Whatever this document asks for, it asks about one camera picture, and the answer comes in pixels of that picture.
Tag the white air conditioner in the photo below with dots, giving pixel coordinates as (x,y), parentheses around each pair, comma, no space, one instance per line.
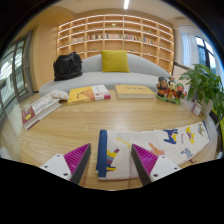
(182,23)

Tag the long ceiling light strip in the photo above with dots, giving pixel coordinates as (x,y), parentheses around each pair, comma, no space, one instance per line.
(126,4)

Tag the grey framed glass door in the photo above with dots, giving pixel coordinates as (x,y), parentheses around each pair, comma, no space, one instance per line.
(16,70)

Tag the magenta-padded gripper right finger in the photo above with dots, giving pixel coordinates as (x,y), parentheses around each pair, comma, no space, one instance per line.
(161,165)

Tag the small patterned white pouch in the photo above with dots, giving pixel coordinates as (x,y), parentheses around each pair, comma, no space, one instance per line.
(60,95)

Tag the light grey curved sofa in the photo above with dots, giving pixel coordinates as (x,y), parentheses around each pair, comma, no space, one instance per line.
(96,78)

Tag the colourful cartoon figurine group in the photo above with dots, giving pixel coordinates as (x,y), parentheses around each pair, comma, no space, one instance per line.
(170,90)

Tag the dark framed window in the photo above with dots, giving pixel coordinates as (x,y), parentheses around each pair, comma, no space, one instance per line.
(206,55)

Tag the white towel with animal print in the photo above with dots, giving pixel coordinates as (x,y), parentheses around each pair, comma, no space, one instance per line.
(121,156)

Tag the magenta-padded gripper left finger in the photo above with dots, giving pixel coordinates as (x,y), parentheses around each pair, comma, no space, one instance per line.
(59,165)

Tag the wooden wall shelf unit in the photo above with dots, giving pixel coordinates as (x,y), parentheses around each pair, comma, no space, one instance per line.
(113,28)

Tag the yellow cushion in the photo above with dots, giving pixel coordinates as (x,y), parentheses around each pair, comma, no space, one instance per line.
(115,61)

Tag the red and white book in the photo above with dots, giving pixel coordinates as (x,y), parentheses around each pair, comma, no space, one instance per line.
(41,108)

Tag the green potted plant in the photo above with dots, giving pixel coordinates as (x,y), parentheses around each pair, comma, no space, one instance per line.
(203,85)

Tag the white sheer curtain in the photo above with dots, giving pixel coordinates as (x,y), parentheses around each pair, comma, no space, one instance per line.
(190,50)

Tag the yellow and white book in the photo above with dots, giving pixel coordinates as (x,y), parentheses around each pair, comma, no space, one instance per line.
(86,94)

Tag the black bag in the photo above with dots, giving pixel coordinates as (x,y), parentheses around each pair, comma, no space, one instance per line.
(67,66)

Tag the white chair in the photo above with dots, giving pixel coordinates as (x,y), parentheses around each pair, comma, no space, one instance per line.
(4,153)

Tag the plain yellow book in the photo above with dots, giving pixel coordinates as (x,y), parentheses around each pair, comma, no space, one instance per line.
(134,90)

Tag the small white jar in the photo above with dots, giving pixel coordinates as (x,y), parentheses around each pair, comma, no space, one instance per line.
(196,108)

